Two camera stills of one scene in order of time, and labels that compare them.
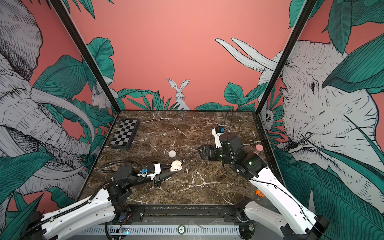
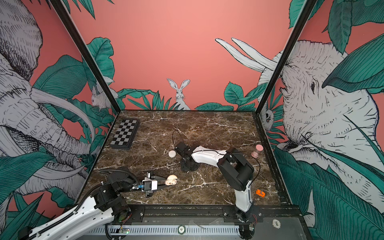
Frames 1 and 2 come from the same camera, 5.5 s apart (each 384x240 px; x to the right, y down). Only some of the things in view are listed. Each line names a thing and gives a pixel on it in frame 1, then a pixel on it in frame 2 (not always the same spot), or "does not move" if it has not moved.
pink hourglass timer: (259, 147) does not move
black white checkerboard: (124, 135) does not move
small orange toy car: (259, 192) does not move
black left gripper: (160, 177) → (149, 176)
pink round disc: (176, 165) → (171, 180)
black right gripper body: (216, 153) → (185, 166)
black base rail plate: (181, 214) does not move
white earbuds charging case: (172, 154) does not move
